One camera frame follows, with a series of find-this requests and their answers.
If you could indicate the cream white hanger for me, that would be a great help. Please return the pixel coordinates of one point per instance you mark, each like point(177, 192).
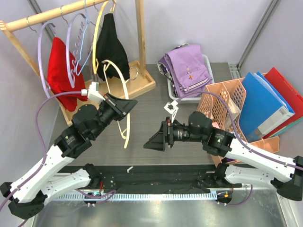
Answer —
point(125, 134)

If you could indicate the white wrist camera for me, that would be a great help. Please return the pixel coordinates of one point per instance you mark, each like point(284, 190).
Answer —
point(92, 93)
point(172, 109)

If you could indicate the pink power socket cube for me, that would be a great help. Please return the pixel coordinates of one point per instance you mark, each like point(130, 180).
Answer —
point(215, 124)

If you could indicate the blue folder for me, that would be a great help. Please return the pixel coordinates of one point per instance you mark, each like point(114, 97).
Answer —
point(264, 108)

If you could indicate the red trousers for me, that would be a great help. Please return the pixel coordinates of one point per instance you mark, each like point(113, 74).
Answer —
point(57, 76)

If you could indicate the lilac hanger with red trousers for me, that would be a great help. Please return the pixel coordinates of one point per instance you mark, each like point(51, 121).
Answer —
point(45, 85)

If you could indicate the lilac plastic hanger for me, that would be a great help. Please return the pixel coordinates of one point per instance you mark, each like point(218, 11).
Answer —
point(74, 51)

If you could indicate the wooden clothes rack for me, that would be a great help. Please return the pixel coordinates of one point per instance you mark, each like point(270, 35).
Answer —
point(141, 85)

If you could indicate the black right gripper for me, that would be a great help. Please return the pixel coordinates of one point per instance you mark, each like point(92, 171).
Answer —
point(165, 134)

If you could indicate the red folder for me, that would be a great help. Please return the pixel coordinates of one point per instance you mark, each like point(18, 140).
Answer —
point(289, 93)

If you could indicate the light blue hanger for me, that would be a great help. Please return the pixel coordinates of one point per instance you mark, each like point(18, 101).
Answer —
point(86, 25)

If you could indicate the pink desk organizer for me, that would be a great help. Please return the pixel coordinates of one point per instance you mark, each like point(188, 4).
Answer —
point(212, 107)

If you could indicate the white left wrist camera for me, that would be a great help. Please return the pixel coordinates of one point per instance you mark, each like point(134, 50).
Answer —
point(92, 93)

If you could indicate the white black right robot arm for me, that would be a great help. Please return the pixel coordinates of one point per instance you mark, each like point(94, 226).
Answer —
point(284, 174)

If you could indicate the black trousers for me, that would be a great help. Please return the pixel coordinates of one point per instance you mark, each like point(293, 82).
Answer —
point(110, 48)

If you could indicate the yellow hanger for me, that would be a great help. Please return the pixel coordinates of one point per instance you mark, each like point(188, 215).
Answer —
point(94, 59)

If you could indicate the grey trousers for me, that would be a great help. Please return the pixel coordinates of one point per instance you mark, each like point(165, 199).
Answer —
point(94, 76)

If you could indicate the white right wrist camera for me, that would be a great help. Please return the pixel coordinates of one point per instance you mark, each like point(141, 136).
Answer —
point(172, 109)

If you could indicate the white slotted cable duct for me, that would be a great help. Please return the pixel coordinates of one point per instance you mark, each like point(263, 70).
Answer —
point(76, 196)

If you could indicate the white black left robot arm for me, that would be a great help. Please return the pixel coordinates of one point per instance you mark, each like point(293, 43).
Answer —
point(33, 191)

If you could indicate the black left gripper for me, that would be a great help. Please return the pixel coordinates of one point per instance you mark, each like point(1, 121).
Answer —
point(120, 106)

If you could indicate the purple camouflage trousers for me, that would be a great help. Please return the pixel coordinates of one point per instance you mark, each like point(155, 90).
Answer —
point(165, 71)

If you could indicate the teal folder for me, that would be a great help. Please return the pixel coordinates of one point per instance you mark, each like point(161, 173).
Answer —
point(288, 126)

